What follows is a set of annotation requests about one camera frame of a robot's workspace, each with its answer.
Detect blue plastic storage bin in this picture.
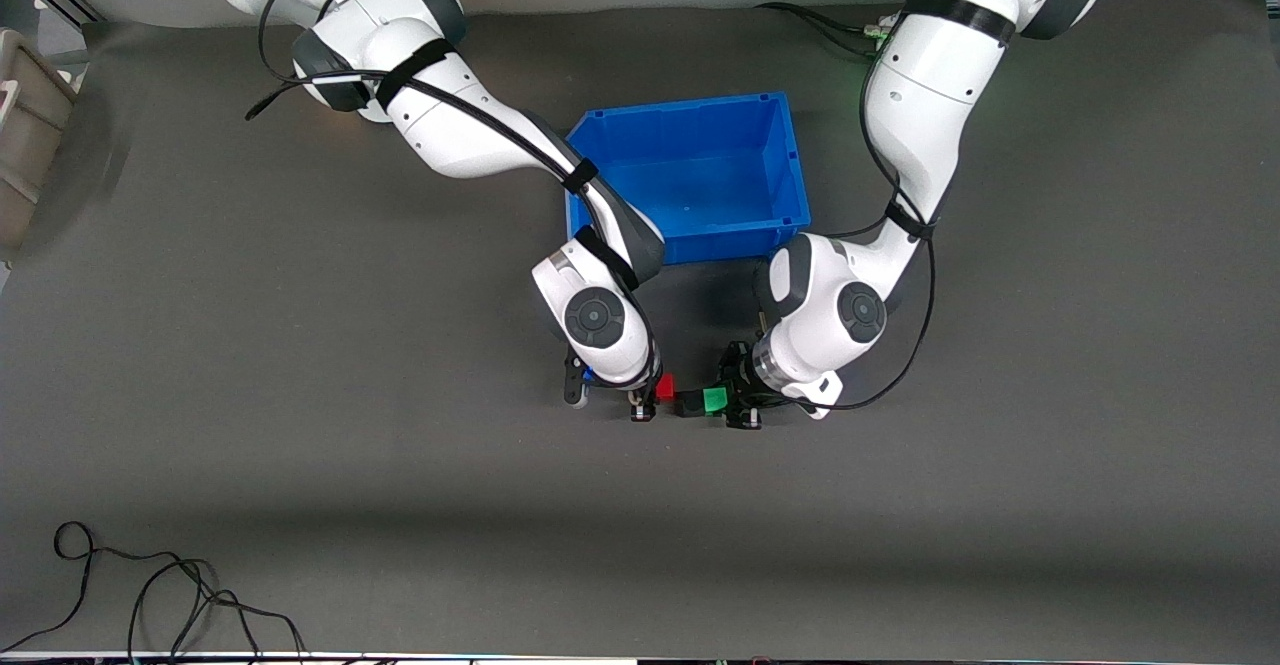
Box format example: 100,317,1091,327
565,92,812,268

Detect beige plastic container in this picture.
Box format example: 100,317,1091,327
0,30,83,251

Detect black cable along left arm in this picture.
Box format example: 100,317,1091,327
760,0,941,414

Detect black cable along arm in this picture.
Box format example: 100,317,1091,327
760,0,941,414
245,0,663,391

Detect black left arm base cables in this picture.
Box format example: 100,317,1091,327
755,2,896,58

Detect black cable along right arm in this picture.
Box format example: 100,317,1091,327
245,0,663,391

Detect loose thin black cable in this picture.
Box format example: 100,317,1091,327
0,522,309,665

